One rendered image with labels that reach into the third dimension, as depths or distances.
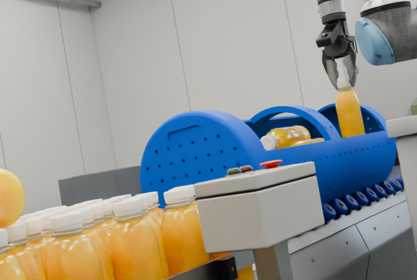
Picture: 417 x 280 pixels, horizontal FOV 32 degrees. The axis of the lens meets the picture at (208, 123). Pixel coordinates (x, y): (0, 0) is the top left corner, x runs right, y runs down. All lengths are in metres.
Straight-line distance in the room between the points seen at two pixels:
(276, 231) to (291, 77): 5.84
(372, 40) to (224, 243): 0.80
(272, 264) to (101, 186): 4.26
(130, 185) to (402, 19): 3.90
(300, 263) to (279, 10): 5.48
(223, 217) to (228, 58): 6.06
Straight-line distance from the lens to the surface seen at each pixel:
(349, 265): 1.73
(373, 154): 1.99
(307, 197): 1.10
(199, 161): 1.44
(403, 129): 1.63
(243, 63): 6.96
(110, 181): 5.23
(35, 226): 0.95
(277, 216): 1.00
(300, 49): 6.80
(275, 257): 1.06
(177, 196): 1.09
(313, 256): 1.60
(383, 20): 1.68
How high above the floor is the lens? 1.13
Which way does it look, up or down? 3 degrees up
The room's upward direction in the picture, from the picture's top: 10 degrees counter-clockwise
